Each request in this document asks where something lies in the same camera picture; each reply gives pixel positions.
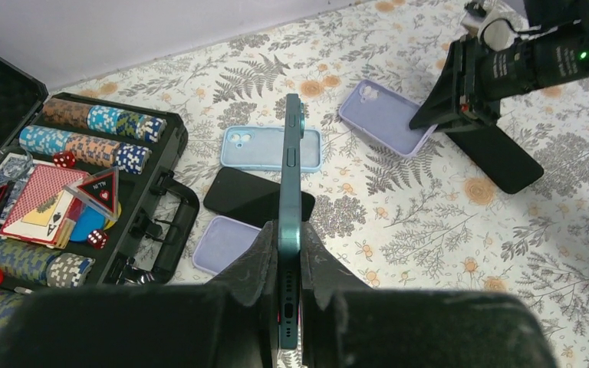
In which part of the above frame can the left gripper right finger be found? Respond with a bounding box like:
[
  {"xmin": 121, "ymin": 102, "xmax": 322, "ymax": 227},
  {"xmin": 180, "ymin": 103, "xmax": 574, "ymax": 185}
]
[{"xmin": 301, "ymin": 222, "xmax": 556, "ymax": 367}]

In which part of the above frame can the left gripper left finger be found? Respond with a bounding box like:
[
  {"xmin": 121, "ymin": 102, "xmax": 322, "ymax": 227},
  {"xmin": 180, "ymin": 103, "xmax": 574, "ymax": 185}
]
[{"xmin": 0, "ymin": 222, "xmax": 278, "ymax": 367}]

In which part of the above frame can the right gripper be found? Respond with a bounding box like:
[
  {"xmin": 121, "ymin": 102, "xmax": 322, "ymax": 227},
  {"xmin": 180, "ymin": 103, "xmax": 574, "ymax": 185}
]
[{"xmin": 409, "ymin": 35, "xmax": 501, "ymax": 133}]

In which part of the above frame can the lilac phone case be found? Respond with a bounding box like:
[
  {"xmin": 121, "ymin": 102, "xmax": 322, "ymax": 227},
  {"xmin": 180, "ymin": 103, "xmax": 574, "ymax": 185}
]
[
  {"xmin": 338, "ymin": 80, "xmax": 436, "ymax": 158},
  {"xmin": 192, "ymin": 215, "xmax": 260, "ymax": 275}
]

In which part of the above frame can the black phone without case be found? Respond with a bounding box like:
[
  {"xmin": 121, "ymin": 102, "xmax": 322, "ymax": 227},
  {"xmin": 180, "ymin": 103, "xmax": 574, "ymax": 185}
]
[{"xmin": 447, "ymin": 126, "xmax": 544, "ymax": 194}]

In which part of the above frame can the black phone from blue case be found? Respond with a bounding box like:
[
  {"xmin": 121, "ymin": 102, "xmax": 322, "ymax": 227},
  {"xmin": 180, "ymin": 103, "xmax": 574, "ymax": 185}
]
[{"xmin": 203, "ymin": 166, "xmax": 316, "ymax": 237}]

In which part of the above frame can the light blue phone case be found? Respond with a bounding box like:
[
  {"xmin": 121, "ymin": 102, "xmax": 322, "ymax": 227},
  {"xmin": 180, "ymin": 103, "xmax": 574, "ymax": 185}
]
[{"xmin": 220, "ymin": 126, "xmax": 322, "ymax": 173}]

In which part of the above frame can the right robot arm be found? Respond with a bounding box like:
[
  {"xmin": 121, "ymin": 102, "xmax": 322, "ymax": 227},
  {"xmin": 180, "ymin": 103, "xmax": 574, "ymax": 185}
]
[{"xmin": 410, "ymin": 1, "xmax": 589, "ymax": 133}]

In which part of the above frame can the black poker chip case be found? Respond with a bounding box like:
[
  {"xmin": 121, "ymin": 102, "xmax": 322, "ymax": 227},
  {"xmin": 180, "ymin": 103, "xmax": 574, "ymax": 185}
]
[{"xmin": 0, "ymin": 58, "xmax": 199, "ymax": 332}]

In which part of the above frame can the floral table mat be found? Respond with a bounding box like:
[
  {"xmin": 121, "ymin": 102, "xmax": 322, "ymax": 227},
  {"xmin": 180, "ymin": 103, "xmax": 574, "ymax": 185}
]
[{"xmin": 68, "ymin": 1, "xmax": 589, "ymax": 367}]

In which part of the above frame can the triangular card box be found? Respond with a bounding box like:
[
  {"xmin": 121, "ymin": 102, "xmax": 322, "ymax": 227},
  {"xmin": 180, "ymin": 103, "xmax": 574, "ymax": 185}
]
[{"xmin": 64, "ymin": 167, "xmax": 120, "ymax": 222}]

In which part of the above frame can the red die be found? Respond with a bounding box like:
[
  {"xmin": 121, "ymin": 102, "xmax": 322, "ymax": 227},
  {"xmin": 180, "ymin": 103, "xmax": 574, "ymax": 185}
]
[{"xmin": 52, "ymin": 151, "xmax": 77, "ymax": 169}]

